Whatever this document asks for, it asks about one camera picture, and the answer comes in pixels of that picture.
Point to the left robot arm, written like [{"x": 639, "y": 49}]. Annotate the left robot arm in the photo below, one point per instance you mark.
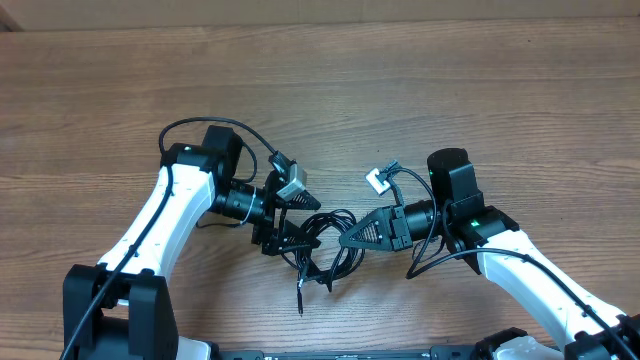
[{"x": 120, "y": 308}]

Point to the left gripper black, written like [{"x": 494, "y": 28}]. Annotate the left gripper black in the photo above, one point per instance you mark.
[{"x": 270, "y": 237}]

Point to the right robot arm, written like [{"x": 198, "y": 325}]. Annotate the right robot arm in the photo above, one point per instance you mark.
[{"x": 494, "y": 246}]

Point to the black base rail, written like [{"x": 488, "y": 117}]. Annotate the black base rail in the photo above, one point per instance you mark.
[{"x": 340, "y": 355}]

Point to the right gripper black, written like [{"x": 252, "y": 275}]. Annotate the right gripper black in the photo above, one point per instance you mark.
[{"x": 389, "y": 239}]

